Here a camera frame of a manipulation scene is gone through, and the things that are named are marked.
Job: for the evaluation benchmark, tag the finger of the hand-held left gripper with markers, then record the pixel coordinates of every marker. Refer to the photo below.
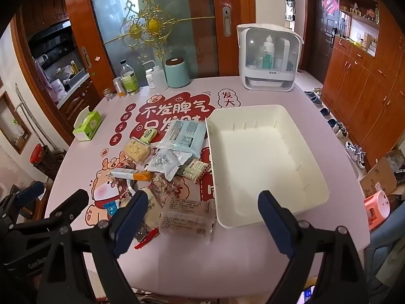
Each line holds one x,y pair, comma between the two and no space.
74,201
30,192

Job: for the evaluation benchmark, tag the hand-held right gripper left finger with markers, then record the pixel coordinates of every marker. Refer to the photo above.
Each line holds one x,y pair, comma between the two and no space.
128,224

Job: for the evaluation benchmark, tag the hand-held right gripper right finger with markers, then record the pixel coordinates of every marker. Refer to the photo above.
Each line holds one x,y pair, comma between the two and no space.
274,224

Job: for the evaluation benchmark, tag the small blue snack packet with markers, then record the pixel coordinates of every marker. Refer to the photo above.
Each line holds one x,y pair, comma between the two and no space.
111,209

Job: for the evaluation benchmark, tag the red edged snack packet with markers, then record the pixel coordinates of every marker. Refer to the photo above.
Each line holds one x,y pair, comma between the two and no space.
147,239

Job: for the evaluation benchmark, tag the cream snack packet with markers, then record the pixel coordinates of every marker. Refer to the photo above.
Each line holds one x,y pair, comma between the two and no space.
154,209

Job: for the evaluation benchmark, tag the pink floral snack packet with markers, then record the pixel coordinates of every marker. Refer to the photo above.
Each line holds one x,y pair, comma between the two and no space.
121,185

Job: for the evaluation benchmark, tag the orange and white stick packet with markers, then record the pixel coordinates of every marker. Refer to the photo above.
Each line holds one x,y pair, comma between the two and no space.
139,175

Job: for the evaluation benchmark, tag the red snack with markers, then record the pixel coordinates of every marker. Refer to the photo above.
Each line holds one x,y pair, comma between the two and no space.
163,187

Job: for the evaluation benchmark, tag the beige clear snack packet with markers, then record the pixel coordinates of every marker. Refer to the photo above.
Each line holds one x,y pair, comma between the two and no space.
186,226
189,208

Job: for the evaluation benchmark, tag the white snack packet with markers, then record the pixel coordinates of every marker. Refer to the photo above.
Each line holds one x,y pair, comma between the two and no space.
161,161

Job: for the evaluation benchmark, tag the clear packet of yellow crackers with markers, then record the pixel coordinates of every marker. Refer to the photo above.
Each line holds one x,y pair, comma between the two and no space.
136,151

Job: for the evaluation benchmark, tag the green and white cracker packet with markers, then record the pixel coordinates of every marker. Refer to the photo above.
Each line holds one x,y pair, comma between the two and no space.
196,168

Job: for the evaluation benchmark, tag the small green snack packet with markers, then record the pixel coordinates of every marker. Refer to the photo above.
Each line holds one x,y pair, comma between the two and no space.
149,135

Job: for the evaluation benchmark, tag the clear plastic snack bag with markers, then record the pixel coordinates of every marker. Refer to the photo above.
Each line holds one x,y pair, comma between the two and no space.
186,134

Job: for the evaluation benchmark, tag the green tissue box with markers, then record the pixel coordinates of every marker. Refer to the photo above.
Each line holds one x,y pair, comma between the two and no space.
88,124

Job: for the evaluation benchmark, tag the pink plastic stool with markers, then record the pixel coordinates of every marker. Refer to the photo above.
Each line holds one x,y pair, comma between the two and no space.
376,207

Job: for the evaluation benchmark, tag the small glass jar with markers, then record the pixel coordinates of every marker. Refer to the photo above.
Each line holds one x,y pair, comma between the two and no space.
108,94

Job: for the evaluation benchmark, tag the cardboard box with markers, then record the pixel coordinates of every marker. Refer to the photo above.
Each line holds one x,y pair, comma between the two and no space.
378,177

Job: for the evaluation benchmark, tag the row of shoes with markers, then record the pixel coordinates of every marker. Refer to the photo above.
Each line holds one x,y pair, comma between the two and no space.
337,126

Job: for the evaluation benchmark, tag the blue chair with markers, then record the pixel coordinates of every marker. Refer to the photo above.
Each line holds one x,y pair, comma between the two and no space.
387,253

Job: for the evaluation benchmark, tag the kitchen counter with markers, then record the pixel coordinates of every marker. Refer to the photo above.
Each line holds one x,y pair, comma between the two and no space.
74,80

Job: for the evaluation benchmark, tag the glass bottle of yellow liquid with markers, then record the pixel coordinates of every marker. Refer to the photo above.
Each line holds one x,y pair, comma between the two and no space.
129,79

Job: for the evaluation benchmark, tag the white pill bottle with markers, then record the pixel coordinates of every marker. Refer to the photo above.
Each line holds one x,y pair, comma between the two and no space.
150,78

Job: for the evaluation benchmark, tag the white squeeze bottle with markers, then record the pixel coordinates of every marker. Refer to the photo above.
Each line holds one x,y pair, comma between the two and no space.
159,76

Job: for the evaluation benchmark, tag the teal canister with brown lid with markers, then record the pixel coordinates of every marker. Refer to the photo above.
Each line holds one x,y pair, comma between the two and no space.
177,73

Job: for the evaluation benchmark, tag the white storage cabinet with window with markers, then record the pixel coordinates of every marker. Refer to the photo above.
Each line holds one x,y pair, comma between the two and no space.
269,60

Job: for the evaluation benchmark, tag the wooden glass sliding door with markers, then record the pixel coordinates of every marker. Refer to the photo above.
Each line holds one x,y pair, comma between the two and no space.
152,22

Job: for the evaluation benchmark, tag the dark entrance door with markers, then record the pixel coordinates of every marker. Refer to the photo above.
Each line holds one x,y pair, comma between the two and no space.
324,34

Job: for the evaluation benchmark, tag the wooden wall cabinet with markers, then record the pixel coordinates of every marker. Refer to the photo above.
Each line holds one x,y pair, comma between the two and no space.
364,69

